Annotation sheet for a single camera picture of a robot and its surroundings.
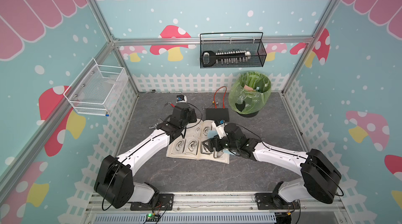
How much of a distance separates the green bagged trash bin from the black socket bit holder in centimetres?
13

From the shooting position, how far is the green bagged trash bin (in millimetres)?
896

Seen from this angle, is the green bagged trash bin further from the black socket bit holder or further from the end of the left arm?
the end of the left arm

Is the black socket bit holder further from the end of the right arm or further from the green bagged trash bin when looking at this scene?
the end of the right arm

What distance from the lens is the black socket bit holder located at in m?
0.89
